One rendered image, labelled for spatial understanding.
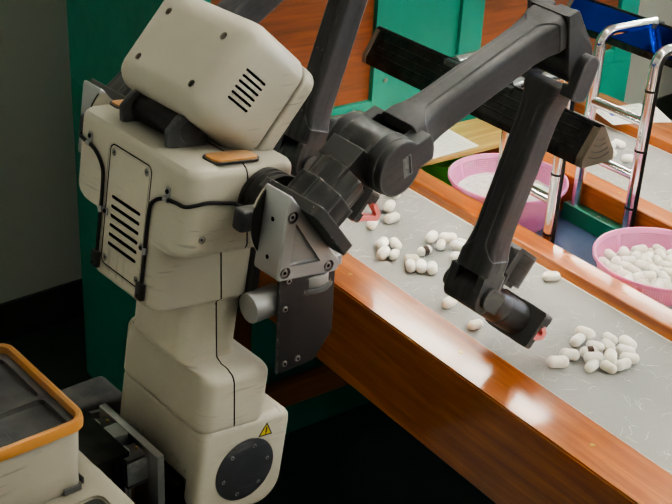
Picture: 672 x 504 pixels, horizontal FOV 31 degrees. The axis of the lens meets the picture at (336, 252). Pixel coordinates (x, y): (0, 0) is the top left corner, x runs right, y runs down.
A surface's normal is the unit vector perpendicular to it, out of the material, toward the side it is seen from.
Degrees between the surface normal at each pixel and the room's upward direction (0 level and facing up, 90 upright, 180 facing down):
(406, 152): 96
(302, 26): 90
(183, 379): 82
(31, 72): 90
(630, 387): 0
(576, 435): 0
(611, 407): 0
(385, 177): 96
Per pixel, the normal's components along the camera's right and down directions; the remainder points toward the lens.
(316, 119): 0.67, 0.23
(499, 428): -0.81, 0.23
